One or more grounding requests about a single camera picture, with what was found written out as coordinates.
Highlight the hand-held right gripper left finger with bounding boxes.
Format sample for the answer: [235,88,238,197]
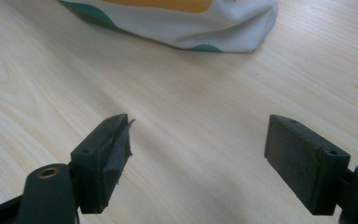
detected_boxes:
[70,113,136,215]

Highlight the white cloth with coloured print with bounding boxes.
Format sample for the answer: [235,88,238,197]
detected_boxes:
[56,0,279,53]

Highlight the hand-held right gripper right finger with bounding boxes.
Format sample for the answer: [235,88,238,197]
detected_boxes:
[263,114,351,217]

